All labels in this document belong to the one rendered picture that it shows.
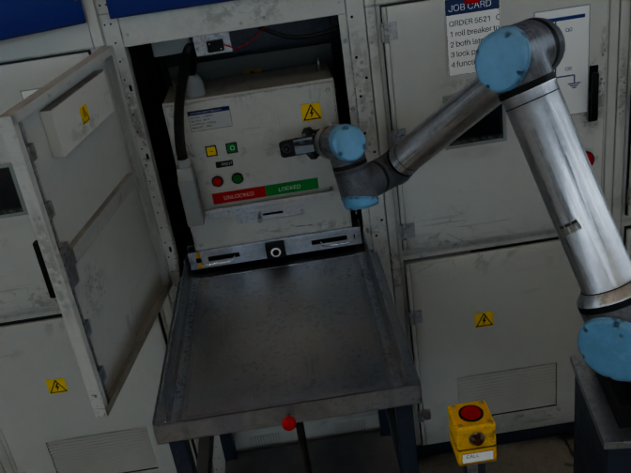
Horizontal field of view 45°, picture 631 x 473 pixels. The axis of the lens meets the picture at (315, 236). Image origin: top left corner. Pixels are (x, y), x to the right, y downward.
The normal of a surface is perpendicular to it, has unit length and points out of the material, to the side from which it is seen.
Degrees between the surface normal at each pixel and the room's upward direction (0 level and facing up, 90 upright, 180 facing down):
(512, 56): 80
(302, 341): 0
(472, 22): 90
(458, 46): 90
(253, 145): 90
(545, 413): 90
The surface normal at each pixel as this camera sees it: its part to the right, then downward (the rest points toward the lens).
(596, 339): -0.64, 0.44
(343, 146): 0.27, 0.04
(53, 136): -0.07, 0.44
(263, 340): -0.14, -0.89
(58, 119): 0.99, -0.08
